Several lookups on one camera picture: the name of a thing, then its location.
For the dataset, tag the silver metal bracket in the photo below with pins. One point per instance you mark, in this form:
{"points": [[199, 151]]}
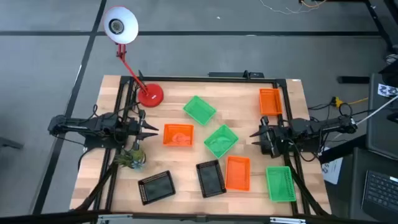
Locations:
{"points": [[113, 217], [287, 220]]}

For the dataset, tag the red desk lamp white shade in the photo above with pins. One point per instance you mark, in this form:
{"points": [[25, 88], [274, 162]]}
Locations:
{"points": [[121, 25]]}

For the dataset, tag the black side desk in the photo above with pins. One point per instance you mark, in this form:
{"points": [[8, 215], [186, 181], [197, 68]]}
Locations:
{"points": [[351, 174]]}

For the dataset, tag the black aluminium table frame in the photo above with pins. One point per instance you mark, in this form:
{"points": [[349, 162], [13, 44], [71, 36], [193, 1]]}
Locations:
{"points": [[202, 79]]}

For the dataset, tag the black bar on floor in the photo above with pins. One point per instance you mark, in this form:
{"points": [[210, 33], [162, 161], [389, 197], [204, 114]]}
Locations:
{"points": [[353, 79]]}

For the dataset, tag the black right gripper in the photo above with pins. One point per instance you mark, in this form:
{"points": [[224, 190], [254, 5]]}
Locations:
{"points": [[264, 146]]}

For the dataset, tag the green plastic mesh basket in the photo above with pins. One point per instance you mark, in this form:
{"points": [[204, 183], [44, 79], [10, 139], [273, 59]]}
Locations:
{"points": [[221, 141], [280, 183], [199, 110]]}

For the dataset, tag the dark grey flat panel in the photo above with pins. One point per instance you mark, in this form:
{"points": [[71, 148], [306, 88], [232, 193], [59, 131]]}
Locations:
{"points": [[382, 127]]}

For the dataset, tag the black computer keyboard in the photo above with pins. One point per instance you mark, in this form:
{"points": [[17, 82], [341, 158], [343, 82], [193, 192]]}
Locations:
{"points": [[381, 189]]}

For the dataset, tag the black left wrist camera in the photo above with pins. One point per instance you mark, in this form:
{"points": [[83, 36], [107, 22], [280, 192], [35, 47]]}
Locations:
{"points": [[132, 129]]}

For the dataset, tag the white paper sheet blue print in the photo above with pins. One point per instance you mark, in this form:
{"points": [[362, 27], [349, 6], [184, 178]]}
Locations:
{"points": [[332, 169]]}

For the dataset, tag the black stand leg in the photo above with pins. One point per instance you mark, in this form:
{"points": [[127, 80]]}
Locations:
{"points": [[381, 28]]}

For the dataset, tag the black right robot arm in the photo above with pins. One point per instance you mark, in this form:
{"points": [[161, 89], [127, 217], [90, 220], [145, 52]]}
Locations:
{"points": [[326, 124]]}

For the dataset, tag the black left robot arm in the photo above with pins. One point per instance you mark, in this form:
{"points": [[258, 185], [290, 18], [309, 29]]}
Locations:
{"points": [[77, 126]]}

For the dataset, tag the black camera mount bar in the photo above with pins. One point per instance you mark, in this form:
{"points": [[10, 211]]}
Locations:
{"points": [[230, 74]]}

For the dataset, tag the black plastic mesh basket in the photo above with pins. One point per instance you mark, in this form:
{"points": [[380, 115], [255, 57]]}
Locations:
{"points": [[211, 179], [156, 187]]}

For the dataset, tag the orange plastic mesh basket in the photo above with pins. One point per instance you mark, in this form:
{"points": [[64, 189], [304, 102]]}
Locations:
{"points": [[178, 135], [270, 102], [237, 173]]}

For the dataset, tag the white marker tag sheet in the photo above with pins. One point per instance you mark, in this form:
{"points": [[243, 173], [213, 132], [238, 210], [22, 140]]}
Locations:
{"points": [[387, 90]]}

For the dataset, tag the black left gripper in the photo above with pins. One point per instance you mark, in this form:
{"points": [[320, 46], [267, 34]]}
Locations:
{"points": [[126, 132]]}

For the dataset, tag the small artificial green plant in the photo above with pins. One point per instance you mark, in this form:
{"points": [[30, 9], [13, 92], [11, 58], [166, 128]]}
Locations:
{"points": [[130, 157]]}

